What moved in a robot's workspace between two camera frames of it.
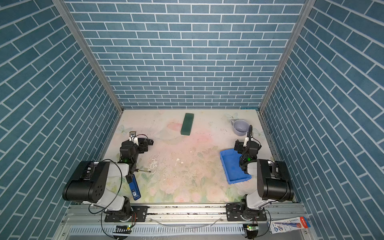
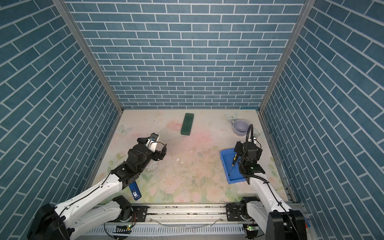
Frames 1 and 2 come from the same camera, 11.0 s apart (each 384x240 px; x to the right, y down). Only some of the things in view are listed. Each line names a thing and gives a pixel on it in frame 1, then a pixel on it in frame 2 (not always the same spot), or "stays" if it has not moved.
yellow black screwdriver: [138, 170] to [234, 160]
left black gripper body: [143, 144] to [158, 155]
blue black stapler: [131, 179] stays
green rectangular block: [187, 123] stays
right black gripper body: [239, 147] stays
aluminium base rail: [82, 221] stays
